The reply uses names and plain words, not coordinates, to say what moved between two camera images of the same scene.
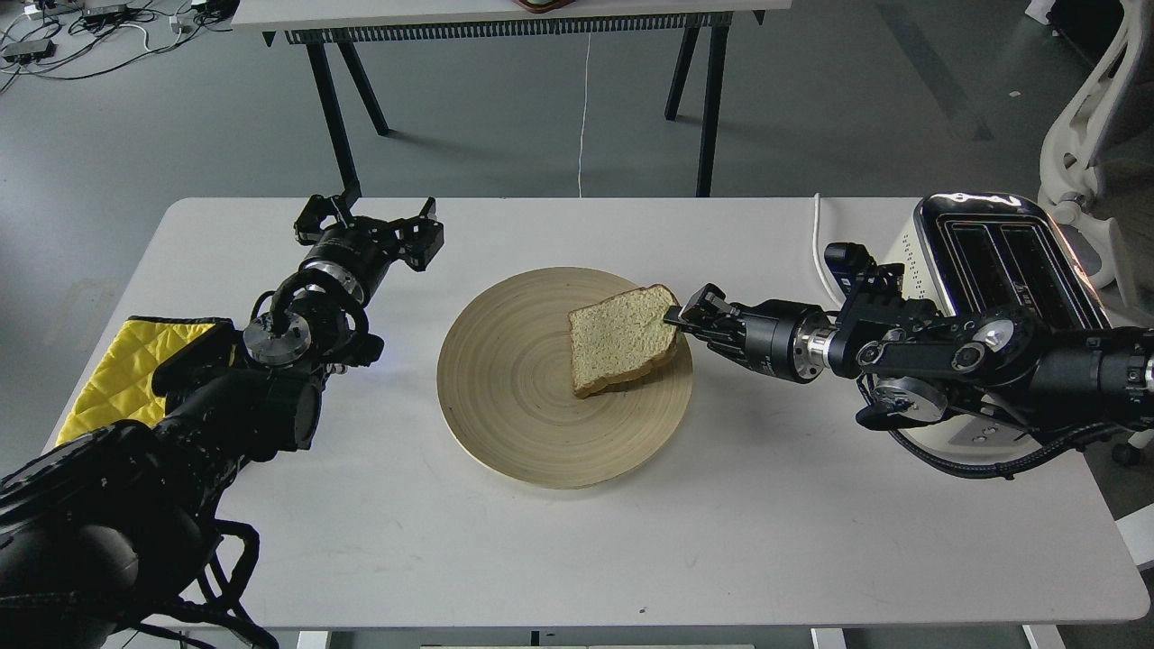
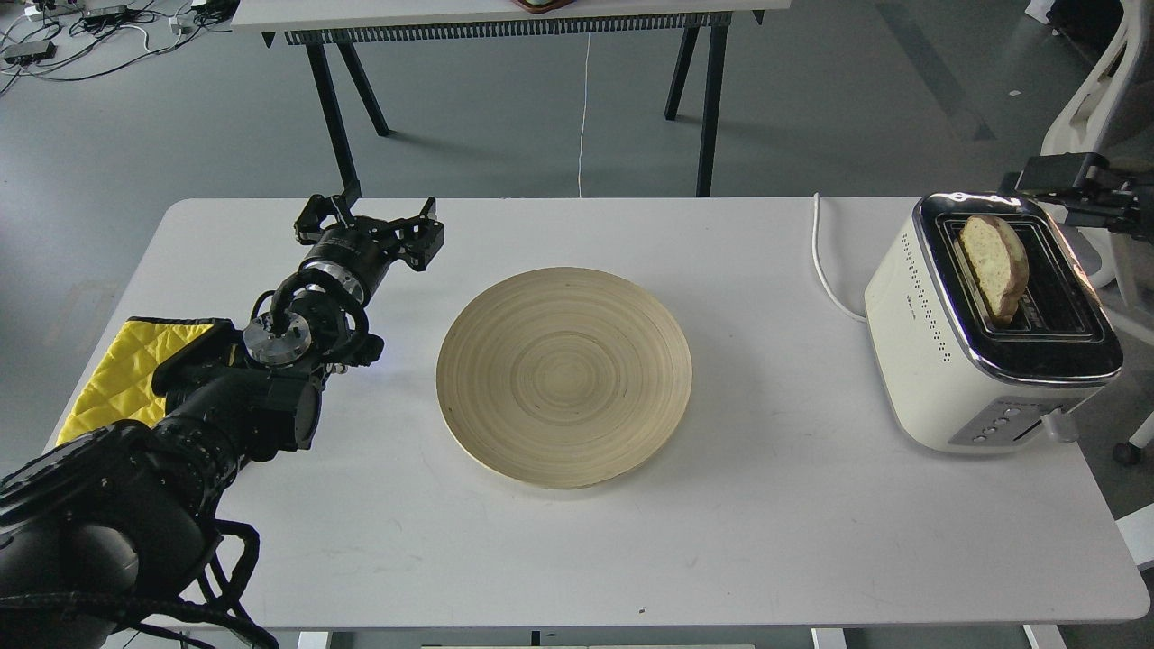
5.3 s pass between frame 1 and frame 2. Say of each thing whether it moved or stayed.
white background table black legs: stayed
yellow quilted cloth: stayed
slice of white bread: moved
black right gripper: moved
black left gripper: stayed
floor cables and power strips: stayed
